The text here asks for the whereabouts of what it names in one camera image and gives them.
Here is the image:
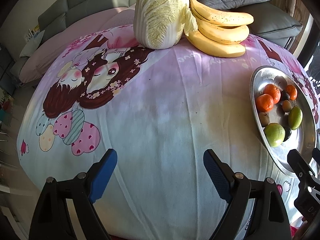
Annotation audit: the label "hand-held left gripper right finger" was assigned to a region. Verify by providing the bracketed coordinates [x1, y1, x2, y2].
[203, 149, 293, 240]

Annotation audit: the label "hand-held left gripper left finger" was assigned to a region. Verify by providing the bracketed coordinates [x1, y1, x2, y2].
[29, 148, 118, 240]

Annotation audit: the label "round metal bowl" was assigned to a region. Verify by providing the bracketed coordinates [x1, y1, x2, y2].
[249, 66, 318, 178]

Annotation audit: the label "round green fruit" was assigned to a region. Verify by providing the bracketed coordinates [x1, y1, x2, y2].
[264, 122, 286, 148]

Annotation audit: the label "oval green fruit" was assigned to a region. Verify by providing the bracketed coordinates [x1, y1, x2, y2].
[288, 106, 303, 130]

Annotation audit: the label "orange tangerine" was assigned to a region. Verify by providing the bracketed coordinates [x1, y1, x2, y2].
[286, 84, 298, 100]
[263, 84, 282, 105]
[255, 94, 274, 113]

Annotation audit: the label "printed cartoon blanket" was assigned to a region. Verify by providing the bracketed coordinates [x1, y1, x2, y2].
[16, 27, 320, 240]

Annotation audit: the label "grey piped cushion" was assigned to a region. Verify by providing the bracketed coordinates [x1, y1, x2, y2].
[246, 7, 303, 48]

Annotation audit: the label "yellow banana bunch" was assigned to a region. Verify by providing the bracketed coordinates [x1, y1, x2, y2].
[184, 0, 255, 58]

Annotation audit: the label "white pillow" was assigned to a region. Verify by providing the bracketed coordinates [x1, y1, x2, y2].
[19, 29, 46, 58]

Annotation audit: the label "colourful booklets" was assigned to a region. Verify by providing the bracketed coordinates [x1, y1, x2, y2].
[24, 26, 40, 40]

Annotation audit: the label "napa cabbage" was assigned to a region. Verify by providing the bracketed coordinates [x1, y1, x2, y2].
[132, 0, 198, 49]

